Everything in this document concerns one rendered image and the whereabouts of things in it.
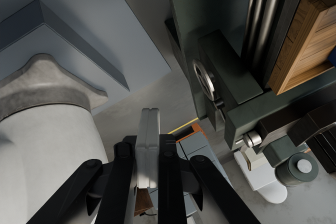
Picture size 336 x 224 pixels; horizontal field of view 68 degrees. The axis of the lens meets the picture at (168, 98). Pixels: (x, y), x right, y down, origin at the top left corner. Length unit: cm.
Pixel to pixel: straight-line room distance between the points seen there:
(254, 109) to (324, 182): 741
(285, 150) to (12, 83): 119
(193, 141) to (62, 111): 315
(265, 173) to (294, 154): 572
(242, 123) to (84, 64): 45
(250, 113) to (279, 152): 65
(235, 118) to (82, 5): 48
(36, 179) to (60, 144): 5
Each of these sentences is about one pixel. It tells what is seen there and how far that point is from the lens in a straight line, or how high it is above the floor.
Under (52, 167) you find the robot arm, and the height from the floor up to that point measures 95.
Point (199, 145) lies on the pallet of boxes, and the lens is 347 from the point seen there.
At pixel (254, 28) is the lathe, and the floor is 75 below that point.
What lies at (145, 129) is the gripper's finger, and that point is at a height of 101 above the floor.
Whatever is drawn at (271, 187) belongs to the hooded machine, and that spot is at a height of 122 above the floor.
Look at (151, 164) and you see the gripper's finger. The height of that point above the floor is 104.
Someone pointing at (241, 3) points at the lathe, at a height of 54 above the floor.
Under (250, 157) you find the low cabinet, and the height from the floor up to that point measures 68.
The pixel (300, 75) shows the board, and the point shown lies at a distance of 71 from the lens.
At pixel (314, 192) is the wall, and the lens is 804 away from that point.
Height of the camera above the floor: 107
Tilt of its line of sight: 26 degrees down
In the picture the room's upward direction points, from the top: 154 degrees clockwise
